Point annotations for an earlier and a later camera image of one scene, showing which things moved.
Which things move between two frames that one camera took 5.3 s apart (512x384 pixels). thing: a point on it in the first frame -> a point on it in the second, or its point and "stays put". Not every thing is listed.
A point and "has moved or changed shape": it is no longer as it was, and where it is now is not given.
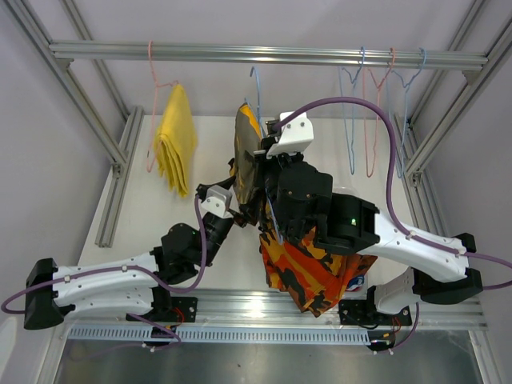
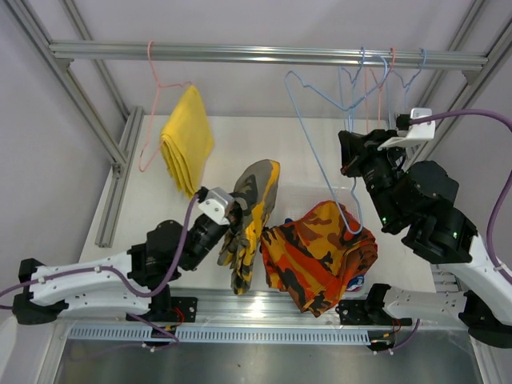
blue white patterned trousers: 354,282 stays put
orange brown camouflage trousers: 312,278 stays put
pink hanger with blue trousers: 378,85 -> 386,105
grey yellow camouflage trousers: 247,170 -> 254,188
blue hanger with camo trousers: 274,217 -> 292,76
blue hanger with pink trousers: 398,91 stays put
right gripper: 264,163 -> 358,150
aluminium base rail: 386,308 stays put
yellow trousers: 176,141 has moved or changed shape
